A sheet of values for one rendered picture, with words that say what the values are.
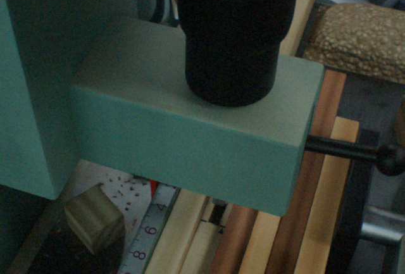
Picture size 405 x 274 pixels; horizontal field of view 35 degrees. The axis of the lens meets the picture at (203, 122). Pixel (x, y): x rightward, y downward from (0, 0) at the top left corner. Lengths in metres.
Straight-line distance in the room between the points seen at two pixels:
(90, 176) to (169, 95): 0.32
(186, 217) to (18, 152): 0.14
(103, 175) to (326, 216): 0.30
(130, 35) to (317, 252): 0.18
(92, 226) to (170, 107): 0.26
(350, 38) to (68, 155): 0.33
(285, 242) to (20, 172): 0.18
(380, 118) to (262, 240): 0.21
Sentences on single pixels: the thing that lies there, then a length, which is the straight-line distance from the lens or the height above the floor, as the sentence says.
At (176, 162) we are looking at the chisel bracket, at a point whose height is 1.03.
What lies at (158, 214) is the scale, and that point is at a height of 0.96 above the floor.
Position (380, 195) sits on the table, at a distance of 0.55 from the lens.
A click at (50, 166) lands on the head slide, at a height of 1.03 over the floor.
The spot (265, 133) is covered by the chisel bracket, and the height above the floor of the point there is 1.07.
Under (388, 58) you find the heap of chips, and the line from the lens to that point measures 0.64.
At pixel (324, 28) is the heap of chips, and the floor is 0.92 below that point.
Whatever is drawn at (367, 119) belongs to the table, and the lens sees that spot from 0.60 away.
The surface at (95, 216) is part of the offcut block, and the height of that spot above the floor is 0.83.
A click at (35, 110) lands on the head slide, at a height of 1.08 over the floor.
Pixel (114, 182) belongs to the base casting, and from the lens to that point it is 0.66.
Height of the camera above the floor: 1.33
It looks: 48 degrees down
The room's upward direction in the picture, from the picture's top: 2 degrees clockwise
